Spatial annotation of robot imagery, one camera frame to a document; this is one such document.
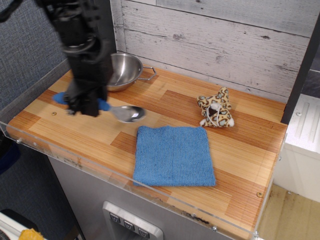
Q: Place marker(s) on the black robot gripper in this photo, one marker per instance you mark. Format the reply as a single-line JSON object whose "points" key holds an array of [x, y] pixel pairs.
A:
{"points": [[92, 69]]}

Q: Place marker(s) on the blue handled metal spoon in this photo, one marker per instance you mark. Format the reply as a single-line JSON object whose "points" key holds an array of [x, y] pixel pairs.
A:
{"points": [[125, 113]]}

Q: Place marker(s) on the leopard print plush toy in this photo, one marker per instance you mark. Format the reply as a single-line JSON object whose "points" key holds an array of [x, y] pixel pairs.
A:
{"points": [[215, 110]]}

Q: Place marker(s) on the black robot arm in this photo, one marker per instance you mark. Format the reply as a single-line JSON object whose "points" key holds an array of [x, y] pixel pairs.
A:
{"points": [[36, 35]]}

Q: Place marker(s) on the blue folded cloth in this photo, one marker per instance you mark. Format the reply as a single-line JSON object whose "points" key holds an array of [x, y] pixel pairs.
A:
{"points": [[173, 157]]}

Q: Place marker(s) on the stainless steel bowl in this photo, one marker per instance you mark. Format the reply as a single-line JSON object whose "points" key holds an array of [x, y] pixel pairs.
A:
{"points": [[126, 70]]}

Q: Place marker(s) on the dark blue object left edge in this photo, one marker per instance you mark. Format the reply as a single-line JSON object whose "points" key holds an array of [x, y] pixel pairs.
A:
{"points": [[9, 153]]}

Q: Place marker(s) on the clear acrylic table guard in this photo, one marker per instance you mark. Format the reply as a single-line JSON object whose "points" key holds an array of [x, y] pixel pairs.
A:
{"points": [[243, 156]]}

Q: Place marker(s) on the silver cabinet control panel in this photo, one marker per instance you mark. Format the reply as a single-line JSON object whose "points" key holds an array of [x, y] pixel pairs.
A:
{"points": [[124, 225]]}

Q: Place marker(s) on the yellow object bottom left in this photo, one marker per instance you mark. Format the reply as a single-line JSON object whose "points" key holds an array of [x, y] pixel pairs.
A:
{"points": [[30, 234]]}

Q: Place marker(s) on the white side cabinet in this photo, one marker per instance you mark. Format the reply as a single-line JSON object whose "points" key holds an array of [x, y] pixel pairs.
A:
{"points": [[298, 168]]}

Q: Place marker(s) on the black vertical post right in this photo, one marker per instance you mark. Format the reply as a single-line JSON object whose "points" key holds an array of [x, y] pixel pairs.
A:
{"points": [[302, 73]]}

